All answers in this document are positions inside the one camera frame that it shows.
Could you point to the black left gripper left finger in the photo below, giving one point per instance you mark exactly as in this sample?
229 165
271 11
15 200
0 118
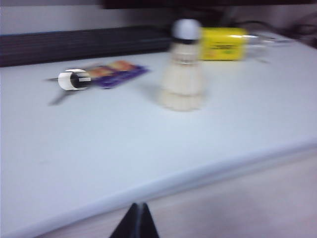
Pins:
128 223

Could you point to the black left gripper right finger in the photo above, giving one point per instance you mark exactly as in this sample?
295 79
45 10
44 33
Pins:
148 223

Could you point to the white feather shuttlecock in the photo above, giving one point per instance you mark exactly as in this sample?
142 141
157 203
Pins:
184 62

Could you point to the white raised desk board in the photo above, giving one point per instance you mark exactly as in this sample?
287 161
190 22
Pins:
123 136

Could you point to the blue card tag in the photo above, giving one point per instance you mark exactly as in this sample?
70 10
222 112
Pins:
119 73

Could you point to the black keyboard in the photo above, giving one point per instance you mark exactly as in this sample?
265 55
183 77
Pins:
74 44

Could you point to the plastic bottle with yellow label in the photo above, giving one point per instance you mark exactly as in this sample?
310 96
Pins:
223 44

